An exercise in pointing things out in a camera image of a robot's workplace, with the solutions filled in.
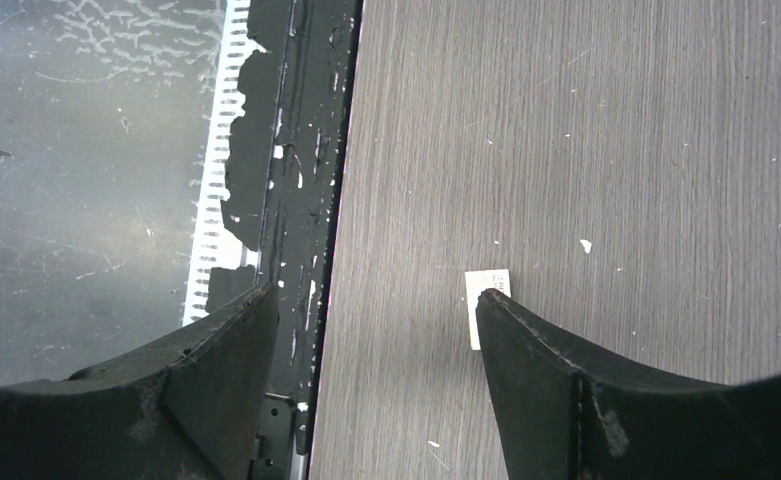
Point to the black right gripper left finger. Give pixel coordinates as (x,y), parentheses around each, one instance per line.
(184,406)

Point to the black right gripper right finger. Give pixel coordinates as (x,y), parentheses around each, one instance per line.
(567,408)

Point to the slotted cable duct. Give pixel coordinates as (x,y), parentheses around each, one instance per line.
(213,246)

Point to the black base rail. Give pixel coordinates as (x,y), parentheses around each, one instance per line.
(284,174)

